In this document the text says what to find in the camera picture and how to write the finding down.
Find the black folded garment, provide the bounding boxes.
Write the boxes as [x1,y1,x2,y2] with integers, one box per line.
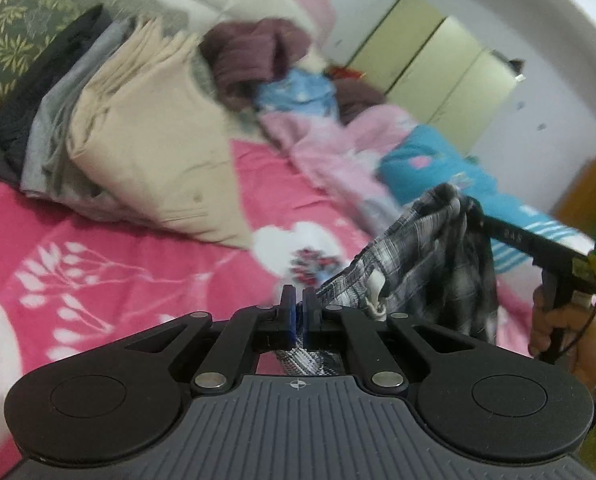
[0,4,115,186]

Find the pink floral blanket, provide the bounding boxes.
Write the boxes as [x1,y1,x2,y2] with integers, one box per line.
[0,130,546,480]

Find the beige folded pants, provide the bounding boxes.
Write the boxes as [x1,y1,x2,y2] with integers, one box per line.
[67,17,255,252]

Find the grey folded garment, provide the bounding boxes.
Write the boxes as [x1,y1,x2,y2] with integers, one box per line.
[20,20,129,221]

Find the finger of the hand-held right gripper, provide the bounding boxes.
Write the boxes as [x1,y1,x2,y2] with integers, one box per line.
[465,199,493,235]

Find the person's right hand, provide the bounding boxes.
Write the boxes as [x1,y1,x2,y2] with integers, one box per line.
[528,284,596,387]

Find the light blue printed cloth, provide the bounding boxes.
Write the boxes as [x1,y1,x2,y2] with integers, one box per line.
[254,67,340,122]

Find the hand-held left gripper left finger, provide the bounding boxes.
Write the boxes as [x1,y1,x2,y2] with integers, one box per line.
[123,284,299,395]

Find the maroon fleece garment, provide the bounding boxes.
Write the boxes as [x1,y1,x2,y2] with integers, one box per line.
[199,17,312,112]

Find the black white plaid pants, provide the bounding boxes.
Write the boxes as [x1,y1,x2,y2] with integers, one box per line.
[277,182,500,377]

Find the pale yellow wardrobe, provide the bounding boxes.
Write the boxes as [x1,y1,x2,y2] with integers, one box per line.
[350,0,527,157]

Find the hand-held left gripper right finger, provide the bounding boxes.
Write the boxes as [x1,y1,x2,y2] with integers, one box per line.
[302,287,480,395]

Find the pink cartoon quilt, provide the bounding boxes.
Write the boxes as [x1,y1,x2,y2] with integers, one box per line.
[259,105,596,276]

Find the green leaf-pattern pillow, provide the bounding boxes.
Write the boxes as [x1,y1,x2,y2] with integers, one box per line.
[0,0,189,121]

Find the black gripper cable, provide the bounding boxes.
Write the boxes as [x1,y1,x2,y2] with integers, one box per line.
[568,287,596,367]

